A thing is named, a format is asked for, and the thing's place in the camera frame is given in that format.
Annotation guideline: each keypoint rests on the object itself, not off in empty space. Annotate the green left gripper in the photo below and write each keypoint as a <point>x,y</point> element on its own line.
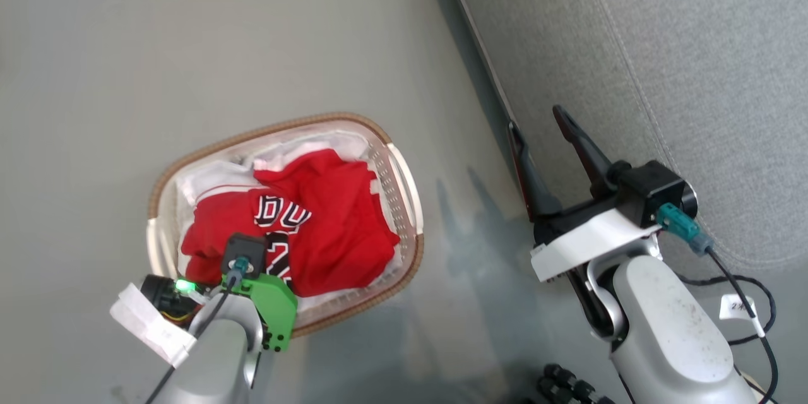
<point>278,312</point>

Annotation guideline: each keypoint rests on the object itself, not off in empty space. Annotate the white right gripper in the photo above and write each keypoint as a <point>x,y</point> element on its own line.
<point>587,243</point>

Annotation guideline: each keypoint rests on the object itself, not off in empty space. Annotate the red basketball jersey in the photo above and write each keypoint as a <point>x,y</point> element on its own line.
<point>341,227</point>

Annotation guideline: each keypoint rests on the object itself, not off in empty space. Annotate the white basket liner cloth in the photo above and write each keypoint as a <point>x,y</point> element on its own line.
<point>208,180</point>

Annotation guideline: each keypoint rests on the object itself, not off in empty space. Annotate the beige plastic laundry basket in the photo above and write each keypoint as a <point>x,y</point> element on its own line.
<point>404,202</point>

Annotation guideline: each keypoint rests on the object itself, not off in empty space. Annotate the white tape on wrist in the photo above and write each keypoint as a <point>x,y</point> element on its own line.
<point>148,322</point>

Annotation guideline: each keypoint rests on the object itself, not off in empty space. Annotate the grey fabric sofa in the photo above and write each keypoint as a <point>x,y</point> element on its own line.
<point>663,44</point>

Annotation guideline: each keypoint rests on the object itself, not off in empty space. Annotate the teal left camera connector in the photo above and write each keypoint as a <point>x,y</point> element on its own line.
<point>240,263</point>

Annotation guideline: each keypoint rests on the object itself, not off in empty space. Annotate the teal camera connector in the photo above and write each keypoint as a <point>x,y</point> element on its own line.
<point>683,227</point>
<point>240,263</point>

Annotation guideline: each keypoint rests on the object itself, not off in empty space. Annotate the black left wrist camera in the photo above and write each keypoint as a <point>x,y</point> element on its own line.
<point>249,249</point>

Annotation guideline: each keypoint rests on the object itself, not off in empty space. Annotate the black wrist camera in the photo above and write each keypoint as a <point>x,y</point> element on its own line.
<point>653,192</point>
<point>249,249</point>

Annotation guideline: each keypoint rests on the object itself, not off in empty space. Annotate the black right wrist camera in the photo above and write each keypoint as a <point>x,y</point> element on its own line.
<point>653,192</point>

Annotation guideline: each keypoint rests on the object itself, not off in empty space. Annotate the teal right camera connector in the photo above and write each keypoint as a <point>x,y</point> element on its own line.
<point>683,227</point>

